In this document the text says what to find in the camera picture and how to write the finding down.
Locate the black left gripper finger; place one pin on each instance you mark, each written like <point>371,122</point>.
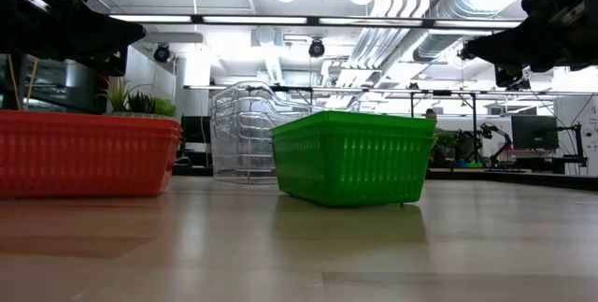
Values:
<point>117,35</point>

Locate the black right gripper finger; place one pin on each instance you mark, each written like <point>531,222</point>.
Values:
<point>504,47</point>

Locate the green plastic basket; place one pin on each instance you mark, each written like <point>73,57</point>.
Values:
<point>355,118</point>
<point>355,131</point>
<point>350,171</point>

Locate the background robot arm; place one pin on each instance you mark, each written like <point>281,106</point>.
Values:
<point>488,129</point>

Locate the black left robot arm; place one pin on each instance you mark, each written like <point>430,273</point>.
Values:
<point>11,12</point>

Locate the dark glass cabinet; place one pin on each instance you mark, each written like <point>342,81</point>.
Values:
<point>56,87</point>

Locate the potted green succulent plant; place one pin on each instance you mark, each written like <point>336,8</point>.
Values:
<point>140,103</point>

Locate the black monitor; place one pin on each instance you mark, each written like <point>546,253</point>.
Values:
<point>535,131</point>

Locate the person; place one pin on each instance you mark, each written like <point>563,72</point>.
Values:
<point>431,114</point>

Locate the background green plant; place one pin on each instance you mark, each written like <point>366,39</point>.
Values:
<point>446,140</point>

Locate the black rectangular panel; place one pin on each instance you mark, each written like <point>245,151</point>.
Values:
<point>196,129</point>

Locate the black overhead beam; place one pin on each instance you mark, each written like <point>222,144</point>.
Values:
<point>313,21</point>

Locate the black ceiling camera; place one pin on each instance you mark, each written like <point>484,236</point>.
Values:
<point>161,53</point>
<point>317,49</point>

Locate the black table frame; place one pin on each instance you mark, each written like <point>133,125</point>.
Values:
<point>514,178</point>

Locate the black frame background table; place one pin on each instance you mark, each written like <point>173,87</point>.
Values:
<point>299,89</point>

